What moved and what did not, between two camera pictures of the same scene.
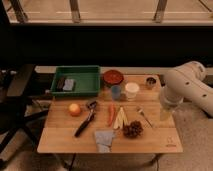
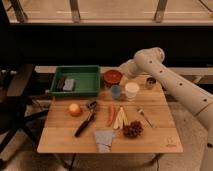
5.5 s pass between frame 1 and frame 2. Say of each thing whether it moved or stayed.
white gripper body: moved
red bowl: stayed
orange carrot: stayed
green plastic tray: stayed
